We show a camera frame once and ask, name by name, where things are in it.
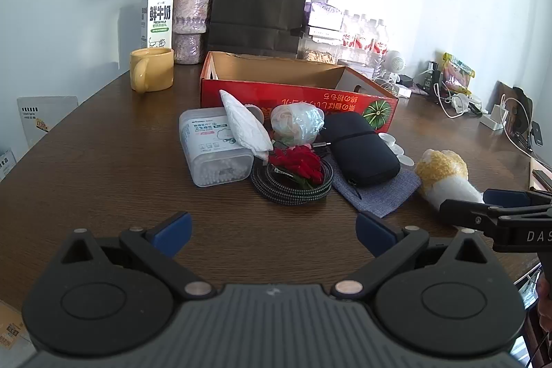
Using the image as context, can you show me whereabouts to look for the grey-blue cloth pouch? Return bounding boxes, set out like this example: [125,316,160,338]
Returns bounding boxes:
[332,167,422,219]

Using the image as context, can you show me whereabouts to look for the yellow white plush toy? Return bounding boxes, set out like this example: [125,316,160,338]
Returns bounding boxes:
[415,149,486,211]

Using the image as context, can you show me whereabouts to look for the white card box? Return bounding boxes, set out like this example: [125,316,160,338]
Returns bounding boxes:
[17,96,79,149]

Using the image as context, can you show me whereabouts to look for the yellow snack packet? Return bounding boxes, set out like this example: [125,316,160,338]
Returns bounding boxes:
[442,52,475,95]

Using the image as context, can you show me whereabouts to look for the clear cotton swab box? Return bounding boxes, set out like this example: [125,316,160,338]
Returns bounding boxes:
[179,107,255,188]

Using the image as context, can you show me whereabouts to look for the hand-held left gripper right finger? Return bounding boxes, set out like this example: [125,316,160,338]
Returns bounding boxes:
[331,211,490,300]

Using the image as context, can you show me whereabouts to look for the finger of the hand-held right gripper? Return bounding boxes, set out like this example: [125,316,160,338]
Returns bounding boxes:
[484,189,552,208]
[439,199,502,238]

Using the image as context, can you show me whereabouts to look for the white robot speaker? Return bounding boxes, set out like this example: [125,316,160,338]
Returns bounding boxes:
[384,50,407,73]

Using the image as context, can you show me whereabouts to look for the white milk carton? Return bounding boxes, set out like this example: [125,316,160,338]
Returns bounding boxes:
[141,0,174,50]

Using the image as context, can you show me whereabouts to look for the white earphones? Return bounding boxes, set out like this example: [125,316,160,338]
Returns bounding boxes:
[373,72,410,98]

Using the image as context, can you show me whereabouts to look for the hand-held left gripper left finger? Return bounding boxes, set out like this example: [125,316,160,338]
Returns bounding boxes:
[60,211,216,300]

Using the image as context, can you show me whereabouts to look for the white charging cable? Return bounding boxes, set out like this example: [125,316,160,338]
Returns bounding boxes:
[433,81,473,119]

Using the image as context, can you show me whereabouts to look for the clear seed container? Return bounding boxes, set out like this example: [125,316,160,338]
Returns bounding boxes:
[297,35,341,64]

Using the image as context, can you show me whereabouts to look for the black zipper pouch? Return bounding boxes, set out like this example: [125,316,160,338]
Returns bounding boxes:
[321,111,402,188]

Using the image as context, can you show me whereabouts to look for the braided black white cable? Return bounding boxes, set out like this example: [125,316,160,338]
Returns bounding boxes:
[250,157,335,205]

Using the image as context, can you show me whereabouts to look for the brown notebook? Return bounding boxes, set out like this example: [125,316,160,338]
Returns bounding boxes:
[530,159,552,192]

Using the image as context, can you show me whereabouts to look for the white charging dock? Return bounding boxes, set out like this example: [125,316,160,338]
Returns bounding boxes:
[481,105,510,131]

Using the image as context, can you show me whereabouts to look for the clear plastic bag bundle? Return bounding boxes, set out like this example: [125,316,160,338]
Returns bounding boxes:
[270,103,325,142]

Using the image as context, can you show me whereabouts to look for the red label water bottle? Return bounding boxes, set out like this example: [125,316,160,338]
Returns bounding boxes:
[356,13,367,50]
[364,18,379,67]
[343,10,358,60]
[375,20,389,78]

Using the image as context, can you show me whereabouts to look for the red artificial flowers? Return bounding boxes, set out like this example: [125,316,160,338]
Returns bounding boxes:
[267,146,324,185]

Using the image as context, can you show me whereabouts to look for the white cloth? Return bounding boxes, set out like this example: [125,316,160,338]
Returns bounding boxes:
[218,89,274,162]

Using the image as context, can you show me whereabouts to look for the purple speckled vase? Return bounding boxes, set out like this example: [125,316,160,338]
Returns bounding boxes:
[170,0,214,64]

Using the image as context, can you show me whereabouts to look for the yellow mug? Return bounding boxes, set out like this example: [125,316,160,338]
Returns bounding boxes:
[130,47,175,93]

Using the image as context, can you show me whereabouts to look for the red cardboard box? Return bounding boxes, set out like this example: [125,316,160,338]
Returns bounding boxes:
[199,51,400,133]

